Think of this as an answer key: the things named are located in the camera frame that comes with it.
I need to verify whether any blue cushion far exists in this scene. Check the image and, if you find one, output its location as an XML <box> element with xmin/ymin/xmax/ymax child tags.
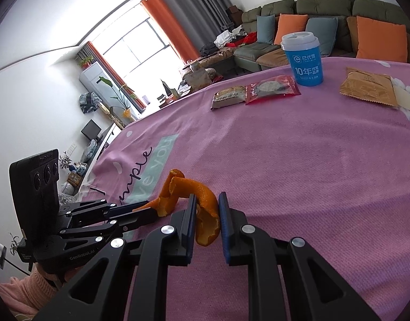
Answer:
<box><xmin>257</xmin><ymin>14</ymin><xmax>275</xmax><ymax>44</ymax></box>

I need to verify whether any blue cushion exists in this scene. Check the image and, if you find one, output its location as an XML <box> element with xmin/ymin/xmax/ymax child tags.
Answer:
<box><xmin>257</xmin><ymin>14</ymin><xmax>275</xmax><ymax>44</ymax></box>
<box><xmin>306</xmin><ymin>17</ymin><xmax>339</xmax><ymax>57</ymax></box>

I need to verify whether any blue cushion near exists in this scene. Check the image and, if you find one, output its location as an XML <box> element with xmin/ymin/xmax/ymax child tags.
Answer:
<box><xmin>306</xmin><ymin>17</ymin><xmax>339</xmax><ymax>57</ymax></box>

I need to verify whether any brown ottoman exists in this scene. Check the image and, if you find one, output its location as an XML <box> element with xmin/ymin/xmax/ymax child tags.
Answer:
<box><xmin>180</xmin><ymin>47</ymin><xmax>236</xmax><ymax>75</ymax></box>

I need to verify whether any green sectional sofa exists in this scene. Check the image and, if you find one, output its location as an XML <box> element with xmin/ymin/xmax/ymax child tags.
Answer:
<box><xmin>233</xmin><ymin>0</ymin><xmax>410</xmax><ymax>72</ymax></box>

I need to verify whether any blue paper coffee cup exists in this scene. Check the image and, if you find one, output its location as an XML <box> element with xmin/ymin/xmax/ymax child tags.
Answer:
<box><xmin>280</xmin><ymin>31</ymin><xmax>323</xmax><ymax>86</ymax></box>

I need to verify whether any flat gold snack packet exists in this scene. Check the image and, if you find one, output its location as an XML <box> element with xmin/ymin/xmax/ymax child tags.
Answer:
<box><xmin>339</xmin><ymin>67</ymin><xmax>398</xmax><ymax>106</ymax></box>

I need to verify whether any small black monitor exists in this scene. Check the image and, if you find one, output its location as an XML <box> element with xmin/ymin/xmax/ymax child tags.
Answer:
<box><xmin>81</xmin><ymin>120</ymin><xmax>101</xmax><ymax>141</ymax></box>

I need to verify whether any orange cushion far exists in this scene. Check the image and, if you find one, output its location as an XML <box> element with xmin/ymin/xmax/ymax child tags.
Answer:
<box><xmin>274</xmin><ymin>14</ymin><xmax>309</xmax><ymax>45</ymax></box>

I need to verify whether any white black tv cabinet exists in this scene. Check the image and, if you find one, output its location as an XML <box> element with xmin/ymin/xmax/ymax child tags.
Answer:
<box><xmin>58</xmin><ymin>123</ymin><xmax>122</xmax><ymax>198</ymax></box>

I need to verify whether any red snack packet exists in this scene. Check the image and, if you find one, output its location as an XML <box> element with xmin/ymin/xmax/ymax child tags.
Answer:
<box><xmin>246</xmin><ymin>75</ymin><xmax>301</xmax><ymax>104</ymax></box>

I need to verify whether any orange cushion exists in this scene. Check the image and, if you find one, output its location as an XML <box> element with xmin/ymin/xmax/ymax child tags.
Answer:
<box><xmin>357</xmin><ymin>16</ymin><xmax>408</xmax><ymax>62</ymax></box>
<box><xmin>274</xmin><ymin>14</ymin><xmax>309</xmax><ymax>45</ymax></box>

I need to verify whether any tall green potted plant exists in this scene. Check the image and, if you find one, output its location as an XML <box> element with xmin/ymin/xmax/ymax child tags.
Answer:
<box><xmin>97</xmin><ymin>76</ymin><xmax>137</xmax><ymax>122</ymax></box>

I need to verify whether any orange peel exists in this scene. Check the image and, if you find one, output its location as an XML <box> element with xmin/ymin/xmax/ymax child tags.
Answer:
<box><xmin>134</xmin><ymin>168</ymin><xmax>221</xmax><ymax>247</ymax></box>

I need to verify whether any orange curtain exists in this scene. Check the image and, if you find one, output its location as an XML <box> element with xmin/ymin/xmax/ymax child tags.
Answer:
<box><xmin>141</xmin><ymin>0</ymin><xmax>199</xmax><ymax>63</ymax></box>

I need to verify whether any pink sleeve left forearm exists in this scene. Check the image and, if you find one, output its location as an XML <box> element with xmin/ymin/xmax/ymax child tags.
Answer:
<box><xmin>0</xmin><ymin>263</ymin><xmax>66</xmax><ymax>318</ymax></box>

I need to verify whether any white floor air conditioner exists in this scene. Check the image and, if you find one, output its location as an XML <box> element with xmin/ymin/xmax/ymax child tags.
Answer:
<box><xmin>79</xmin><ymin>62</ymin><xmax>138</xmax><ymax>120</ymax></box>

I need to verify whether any orange cushion near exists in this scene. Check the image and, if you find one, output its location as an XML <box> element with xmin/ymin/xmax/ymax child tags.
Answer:
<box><xmin>357</xmin><ymin>16</ymin><xmax>408</xmax><ymax>62</ymax></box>

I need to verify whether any grey curtain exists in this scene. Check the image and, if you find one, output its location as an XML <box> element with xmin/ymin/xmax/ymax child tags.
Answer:
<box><xmin>163</xmin><ymin>0</ymin><xmax>234</xmax><ymax>49</ymax></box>

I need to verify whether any pink floral tablecloth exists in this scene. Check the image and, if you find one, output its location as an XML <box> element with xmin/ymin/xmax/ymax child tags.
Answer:
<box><xmin>80</xmin><ymin>57</ymin><xmax>410</xmax><ymax>320</ymax></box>

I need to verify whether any glass coffee table with jars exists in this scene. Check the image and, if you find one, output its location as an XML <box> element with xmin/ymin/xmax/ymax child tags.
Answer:
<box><xmin>157</xmin><ymin>68</ymin><xmax>223</xmax><ymax>109</ymax></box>

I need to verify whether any beige snack packet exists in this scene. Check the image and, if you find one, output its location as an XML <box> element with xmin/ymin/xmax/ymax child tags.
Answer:
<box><xmin>211</xmin><ymin>86</ymin><xmax>246</xmax><ymax>110</ymax></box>

